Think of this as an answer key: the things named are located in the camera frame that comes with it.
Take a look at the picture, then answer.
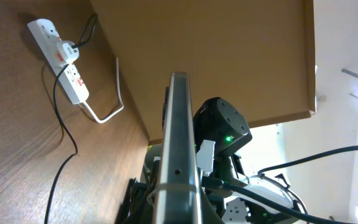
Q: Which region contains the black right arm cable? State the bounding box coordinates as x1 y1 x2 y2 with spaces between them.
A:
202 144 358 224

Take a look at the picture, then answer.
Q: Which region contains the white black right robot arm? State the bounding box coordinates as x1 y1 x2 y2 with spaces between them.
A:
193 97 308 223

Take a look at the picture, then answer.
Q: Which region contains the black USB charging cable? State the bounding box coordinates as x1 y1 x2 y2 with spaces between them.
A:
44 12 99 224

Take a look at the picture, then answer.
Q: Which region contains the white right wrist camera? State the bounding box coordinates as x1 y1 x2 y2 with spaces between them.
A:
196 139 216 176

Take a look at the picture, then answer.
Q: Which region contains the white USB charger adapter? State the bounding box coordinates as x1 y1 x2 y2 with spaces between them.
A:
54 40 80 67

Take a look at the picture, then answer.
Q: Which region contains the white power strip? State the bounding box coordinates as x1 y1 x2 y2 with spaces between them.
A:
27 19 89 105

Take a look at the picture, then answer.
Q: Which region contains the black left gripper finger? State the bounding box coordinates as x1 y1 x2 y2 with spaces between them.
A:
115 177 157 224

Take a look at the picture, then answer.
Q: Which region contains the black Galaxy smartphone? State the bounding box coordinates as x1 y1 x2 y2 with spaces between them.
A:
152 72 202 223

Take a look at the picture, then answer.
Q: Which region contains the white power strip cord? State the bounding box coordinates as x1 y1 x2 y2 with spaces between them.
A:
78 57 125 124

